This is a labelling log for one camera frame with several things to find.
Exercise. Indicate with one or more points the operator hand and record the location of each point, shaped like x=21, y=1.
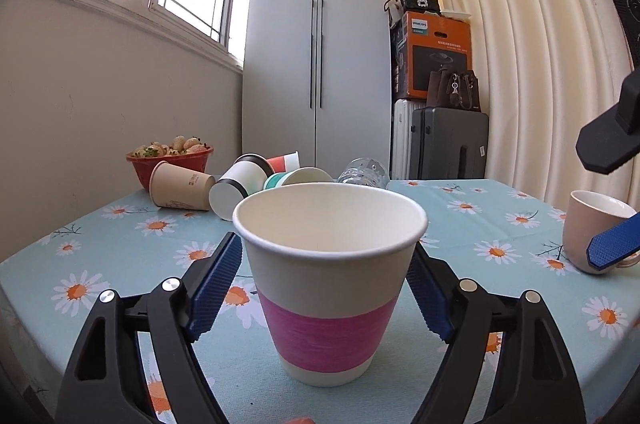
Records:
x=301, y=421

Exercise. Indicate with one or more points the teal white paper cup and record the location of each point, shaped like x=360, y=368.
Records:
x=302, y=175

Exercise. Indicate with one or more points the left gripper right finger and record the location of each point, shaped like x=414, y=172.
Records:
x=535, y=381

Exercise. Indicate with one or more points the red fruit bowl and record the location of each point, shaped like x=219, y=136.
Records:
x=191, y=153

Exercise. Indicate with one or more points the brown handbag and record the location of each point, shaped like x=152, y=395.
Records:
x=448, y=88

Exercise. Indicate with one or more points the white pink paper cup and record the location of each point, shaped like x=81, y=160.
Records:
x=328, y=261

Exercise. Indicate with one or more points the white tall cabinet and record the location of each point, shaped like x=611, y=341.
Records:
x=316, y=81

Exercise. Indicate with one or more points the clear glass mug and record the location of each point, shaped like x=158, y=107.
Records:
x=365, y=172

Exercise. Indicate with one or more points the beige paper cup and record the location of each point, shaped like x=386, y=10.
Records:
x=173, y=186

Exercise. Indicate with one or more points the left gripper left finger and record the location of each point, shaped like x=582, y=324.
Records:
x=104, y=379

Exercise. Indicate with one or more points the floral light blue tablecloth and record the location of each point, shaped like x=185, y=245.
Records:
x=504, y=239

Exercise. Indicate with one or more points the red white paper cup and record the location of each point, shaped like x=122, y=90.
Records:
x=284, y=163

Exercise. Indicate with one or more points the beige ceramic mug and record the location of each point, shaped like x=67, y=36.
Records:
x=590, y=213

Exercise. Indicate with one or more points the black bag on box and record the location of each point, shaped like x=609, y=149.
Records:
x=395, y=9

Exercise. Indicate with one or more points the orange cardboard box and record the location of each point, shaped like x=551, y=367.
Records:
x=422, y=43

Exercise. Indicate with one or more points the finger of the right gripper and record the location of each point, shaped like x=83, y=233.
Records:
x=612, y=139
x=611, y=247

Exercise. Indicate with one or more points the cream curtain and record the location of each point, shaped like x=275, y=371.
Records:
x=546, y=68

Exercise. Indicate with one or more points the black white paper cup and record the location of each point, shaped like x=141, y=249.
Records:
x=246, y=176

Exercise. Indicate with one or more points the dark grey suitcase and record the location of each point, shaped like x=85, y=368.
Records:
x=448, y=144

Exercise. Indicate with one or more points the white suitcase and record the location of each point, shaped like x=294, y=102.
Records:
x=401, y=136

